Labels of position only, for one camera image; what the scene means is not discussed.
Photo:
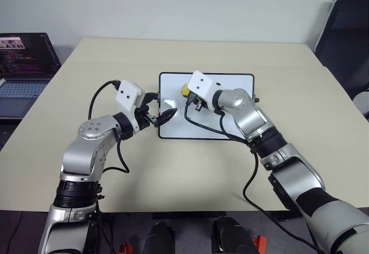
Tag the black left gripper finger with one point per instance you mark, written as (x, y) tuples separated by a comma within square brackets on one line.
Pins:
[(167, 116), (150, 96)]

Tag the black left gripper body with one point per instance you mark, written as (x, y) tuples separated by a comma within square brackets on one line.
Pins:
[(142, 118)]

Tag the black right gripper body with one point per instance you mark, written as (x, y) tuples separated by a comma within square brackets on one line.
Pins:
[(196, 103)]

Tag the yellow whiteboard eraser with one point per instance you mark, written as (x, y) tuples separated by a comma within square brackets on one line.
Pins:
[(184, 90)]

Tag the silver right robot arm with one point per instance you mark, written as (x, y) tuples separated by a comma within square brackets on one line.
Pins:
[(250, 115)]

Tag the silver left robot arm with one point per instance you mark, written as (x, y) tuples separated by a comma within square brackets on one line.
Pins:
[(86, 150)]

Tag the black-framed whiteboard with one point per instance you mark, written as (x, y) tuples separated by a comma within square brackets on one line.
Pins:
[(207, 121)]

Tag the dark rounded shape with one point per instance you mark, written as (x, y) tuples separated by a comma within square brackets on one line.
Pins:
[(230, 234), (161, 236)]

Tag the open grey laptop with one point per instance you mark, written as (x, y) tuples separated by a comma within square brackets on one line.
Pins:
[(23, 64)]

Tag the orange red block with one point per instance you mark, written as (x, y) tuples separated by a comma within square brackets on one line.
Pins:
[(125, 248), (259, 244)]

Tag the black office chair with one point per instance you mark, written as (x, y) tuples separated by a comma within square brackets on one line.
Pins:
[(346, 41)]

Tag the grey rounded object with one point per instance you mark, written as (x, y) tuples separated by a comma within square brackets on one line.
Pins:
[(362, 104)]

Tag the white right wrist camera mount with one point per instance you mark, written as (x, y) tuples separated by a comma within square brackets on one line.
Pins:
[(201, 85)]

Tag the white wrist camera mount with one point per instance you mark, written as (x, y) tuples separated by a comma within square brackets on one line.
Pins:
[(201, 85), (128, 95)]

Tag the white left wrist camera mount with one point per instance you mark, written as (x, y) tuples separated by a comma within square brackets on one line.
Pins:
[(128, 95)]

